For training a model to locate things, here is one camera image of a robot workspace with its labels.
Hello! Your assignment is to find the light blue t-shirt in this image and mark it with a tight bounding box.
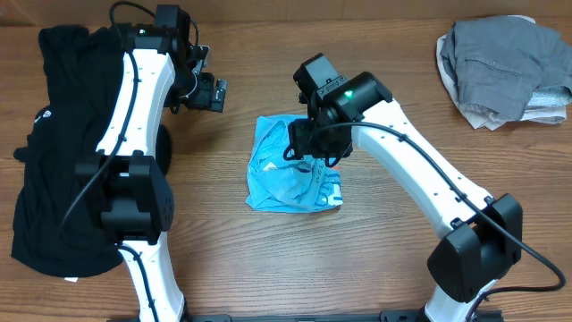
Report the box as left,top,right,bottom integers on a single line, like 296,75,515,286
246,114,343,213

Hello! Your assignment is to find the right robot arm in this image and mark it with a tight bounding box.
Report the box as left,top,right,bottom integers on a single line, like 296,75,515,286
283,54,523,321

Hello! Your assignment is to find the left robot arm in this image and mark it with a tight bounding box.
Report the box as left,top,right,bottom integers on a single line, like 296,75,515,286
75,4,227,321

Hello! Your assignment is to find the beige folded garment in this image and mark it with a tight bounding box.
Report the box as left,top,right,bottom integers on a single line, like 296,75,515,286
435,15,568,132

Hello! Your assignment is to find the black t-shirt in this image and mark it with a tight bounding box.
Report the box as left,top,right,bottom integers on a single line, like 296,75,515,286
12,26,123,277

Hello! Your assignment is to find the light patterned folded garment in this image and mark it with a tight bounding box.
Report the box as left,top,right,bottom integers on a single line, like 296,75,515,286
527,86,571,108

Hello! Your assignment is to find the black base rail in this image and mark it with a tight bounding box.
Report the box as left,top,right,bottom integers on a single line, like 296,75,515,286
106,308,506,322

